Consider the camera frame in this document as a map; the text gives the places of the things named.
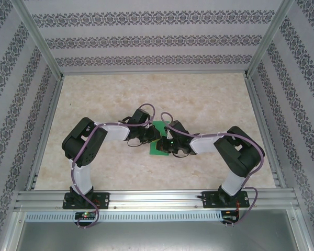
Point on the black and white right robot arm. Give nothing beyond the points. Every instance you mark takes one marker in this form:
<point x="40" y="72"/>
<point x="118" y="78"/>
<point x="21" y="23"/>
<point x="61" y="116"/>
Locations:
<point x="240" y="154"/>

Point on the aluminium frame post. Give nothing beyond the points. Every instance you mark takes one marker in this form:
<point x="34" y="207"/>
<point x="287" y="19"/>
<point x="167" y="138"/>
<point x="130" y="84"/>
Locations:
<point x="267" y="39"/>
<point x="40" y="39"/>

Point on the grey sheet metal tray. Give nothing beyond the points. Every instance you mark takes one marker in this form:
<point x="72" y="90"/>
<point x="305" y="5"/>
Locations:
<point x="157" y="238"/>

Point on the aluminium table side rail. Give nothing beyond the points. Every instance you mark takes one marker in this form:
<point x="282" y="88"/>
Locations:
<point x="265" y="130"/>
<point x="48" y="130"/>

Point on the aluminium mounting rail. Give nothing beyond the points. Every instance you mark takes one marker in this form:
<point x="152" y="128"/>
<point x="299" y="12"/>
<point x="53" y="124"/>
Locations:
<point x="157" y="200"/>

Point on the green square paper sheet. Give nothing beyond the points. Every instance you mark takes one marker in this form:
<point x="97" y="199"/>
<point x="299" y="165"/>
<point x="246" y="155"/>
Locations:
<point x="154" y="150"/>

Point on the small circuit board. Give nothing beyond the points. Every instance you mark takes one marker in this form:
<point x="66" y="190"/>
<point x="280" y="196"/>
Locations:
<point x="85" y="215"/>
<point x="229" y="217"/>

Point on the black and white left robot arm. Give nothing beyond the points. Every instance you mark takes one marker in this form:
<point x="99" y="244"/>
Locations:
<point x="83" y="146"/>

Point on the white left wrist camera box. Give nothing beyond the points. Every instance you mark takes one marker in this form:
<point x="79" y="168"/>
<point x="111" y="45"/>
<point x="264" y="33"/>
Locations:
<point x="149" y="126"/>

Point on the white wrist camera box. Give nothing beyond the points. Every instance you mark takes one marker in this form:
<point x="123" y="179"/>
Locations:
<point x="167" y="135"/>
<point x="149" y="126"/>

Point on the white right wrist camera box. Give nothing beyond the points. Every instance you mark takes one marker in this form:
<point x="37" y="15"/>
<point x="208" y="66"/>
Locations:
<point x="167" y="135"/>

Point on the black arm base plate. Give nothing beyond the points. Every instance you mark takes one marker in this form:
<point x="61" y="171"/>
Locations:
<point x="104" y="200"/>
<point x="208" y="201"/>

